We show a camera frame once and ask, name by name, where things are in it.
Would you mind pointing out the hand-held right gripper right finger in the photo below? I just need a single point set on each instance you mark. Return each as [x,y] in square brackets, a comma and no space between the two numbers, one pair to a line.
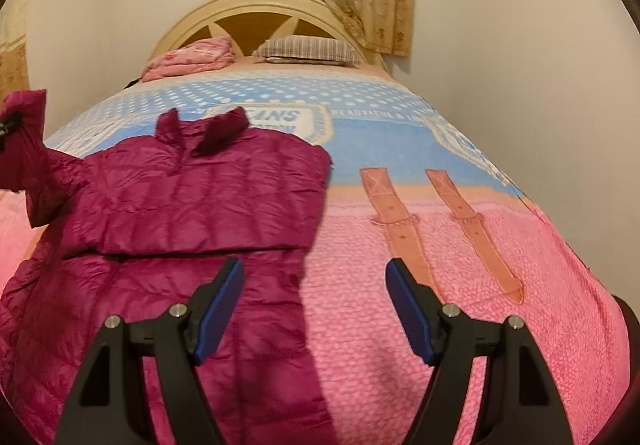
[407,310]

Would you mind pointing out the striped pillow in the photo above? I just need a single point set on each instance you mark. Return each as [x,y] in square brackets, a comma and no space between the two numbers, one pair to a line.
[310,50]

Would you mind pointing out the folded pink floral quilt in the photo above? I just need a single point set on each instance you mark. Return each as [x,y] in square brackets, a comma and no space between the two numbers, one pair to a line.
[190,59]

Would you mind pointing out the cream arched bed headboard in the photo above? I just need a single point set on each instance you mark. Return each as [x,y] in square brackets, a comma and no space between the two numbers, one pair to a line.
[180,20]

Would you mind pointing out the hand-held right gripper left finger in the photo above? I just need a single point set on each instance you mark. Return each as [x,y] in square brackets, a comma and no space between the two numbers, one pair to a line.
[220,310]

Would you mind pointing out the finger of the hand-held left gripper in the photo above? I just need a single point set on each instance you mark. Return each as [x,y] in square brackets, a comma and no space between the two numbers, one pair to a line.
[6,126]

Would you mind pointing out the pink and blue printed blanket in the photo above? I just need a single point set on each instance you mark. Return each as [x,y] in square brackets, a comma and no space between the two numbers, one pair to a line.
[400,235]

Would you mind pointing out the magenta puffer jacket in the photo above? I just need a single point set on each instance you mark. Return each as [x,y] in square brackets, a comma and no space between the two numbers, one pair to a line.
[190,205]

